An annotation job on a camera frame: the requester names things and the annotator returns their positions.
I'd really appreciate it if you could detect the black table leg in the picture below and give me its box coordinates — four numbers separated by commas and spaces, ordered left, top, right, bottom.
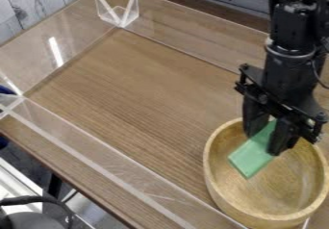
49, 174, 63, 198

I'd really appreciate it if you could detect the black metal clamp plate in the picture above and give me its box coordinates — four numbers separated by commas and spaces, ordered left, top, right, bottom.
43, 200, 96, 229

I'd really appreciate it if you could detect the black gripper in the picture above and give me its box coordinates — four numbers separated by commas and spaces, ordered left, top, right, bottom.
236, 52, 329, 156

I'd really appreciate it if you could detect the black cable loop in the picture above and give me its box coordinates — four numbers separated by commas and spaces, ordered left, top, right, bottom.
0, 195, 77, 229

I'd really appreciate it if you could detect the brown wooden bowl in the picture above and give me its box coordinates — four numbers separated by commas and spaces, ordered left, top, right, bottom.
204, 118, 329, 229

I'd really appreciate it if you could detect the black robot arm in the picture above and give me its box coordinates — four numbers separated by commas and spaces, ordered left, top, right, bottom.
236, 0, 329, 156

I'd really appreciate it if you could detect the clear acrylic front wall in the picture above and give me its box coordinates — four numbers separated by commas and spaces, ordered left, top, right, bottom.
0, 78, 248, 229

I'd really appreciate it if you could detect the clear acrylic corner bracket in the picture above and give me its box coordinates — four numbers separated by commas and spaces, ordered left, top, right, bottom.
96, 0, 140, 28

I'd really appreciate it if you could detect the green rectangular block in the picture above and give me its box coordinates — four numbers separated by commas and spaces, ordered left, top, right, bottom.
228, 120, 277, 179

